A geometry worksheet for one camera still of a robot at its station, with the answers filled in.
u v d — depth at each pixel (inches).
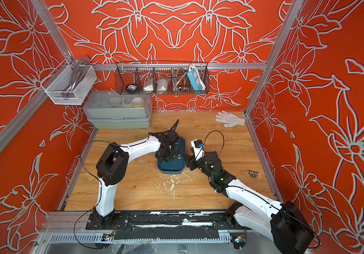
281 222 15.7
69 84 32.6
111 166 20.4
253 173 34.0
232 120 44.9
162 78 38.6
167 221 29.2
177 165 35.6
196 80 34.5
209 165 23.4
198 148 26.2
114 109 40.7
